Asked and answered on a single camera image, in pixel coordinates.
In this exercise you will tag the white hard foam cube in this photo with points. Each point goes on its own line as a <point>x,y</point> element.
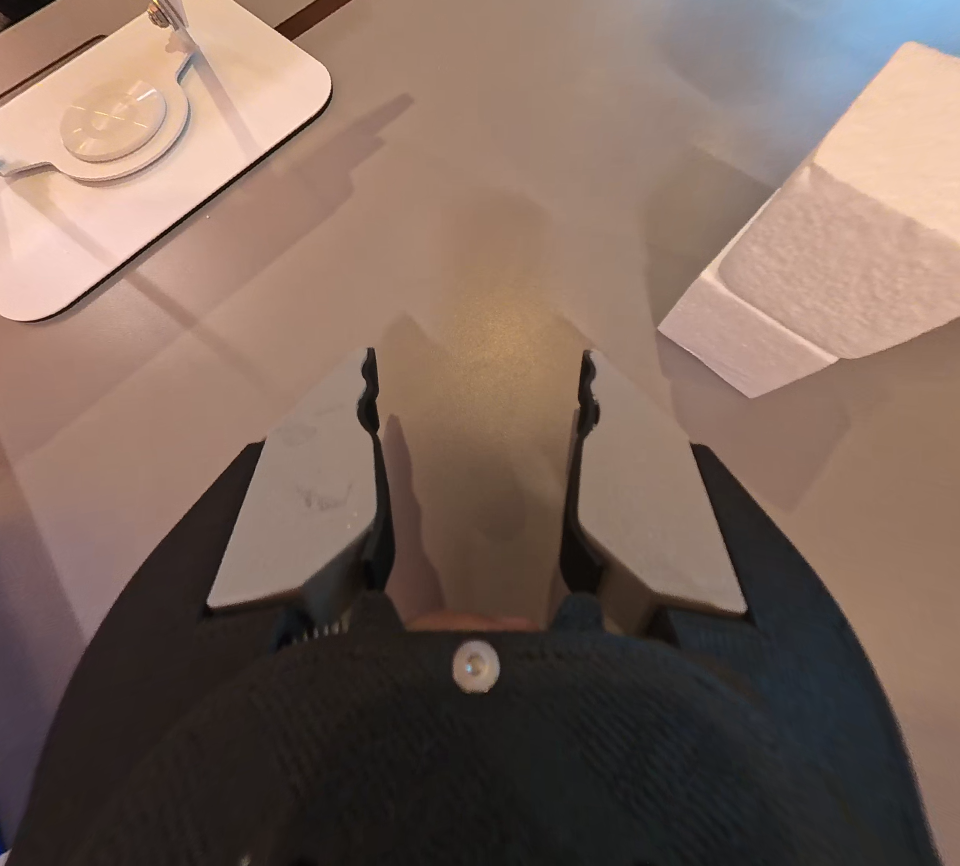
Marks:
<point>750,356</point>
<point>862,266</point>

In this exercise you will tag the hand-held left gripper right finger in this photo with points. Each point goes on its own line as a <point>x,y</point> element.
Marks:
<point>652,513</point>

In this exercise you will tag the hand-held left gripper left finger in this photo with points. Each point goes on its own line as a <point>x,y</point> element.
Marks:
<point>300,506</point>

